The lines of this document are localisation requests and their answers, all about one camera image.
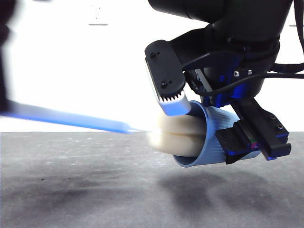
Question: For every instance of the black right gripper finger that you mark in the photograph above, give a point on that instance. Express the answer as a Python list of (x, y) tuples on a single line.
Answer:
[(268, 133)]

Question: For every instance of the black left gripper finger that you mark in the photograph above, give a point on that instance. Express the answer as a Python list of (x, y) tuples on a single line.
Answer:
[(2, 71)]

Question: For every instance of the blue ribbed plastic cup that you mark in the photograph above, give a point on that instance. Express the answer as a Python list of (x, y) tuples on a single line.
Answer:
[(211, 133)]

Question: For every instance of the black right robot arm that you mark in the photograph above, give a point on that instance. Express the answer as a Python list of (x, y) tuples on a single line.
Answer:
[(225, 9)]

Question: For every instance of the white wall socket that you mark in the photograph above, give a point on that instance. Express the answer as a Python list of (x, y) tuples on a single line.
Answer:
[(97, 14)]

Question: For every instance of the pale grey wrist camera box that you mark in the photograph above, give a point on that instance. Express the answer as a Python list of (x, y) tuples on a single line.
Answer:
[(164, 66)]

